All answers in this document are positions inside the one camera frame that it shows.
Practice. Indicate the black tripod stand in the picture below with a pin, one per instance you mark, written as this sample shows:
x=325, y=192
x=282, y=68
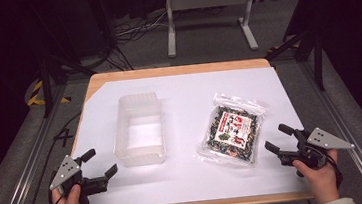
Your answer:
x=303, y=40
x=54, y=60

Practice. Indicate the white table mat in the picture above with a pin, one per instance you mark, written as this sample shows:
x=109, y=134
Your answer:
x=183, y=115

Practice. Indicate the clear snack packet red label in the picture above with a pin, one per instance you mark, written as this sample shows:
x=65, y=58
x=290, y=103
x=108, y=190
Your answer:
x=232, y=131

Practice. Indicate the person's right hand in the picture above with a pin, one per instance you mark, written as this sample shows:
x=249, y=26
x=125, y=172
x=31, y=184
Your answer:
x=318, y=179

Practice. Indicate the person's white sleeve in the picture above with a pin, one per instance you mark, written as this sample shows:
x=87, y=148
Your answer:
x=336, y=203

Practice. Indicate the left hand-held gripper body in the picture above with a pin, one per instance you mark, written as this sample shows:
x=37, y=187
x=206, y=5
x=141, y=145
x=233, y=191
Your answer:
x=70, y=177

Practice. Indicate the translucent plastic container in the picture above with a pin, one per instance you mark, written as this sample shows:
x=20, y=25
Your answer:
x=139, y=129

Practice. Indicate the grey metal stand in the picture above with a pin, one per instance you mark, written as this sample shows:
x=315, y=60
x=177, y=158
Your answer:
x=210, y=15

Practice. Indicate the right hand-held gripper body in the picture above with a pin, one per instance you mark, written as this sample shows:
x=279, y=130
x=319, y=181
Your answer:
x=314, y=149

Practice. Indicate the aluminium rail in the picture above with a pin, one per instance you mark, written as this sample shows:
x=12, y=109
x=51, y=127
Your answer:
x=29, y=163
x=345, y=126

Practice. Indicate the yellow black hazard tape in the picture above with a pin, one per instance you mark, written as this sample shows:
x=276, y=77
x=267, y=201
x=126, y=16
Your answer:
x=39, y=94

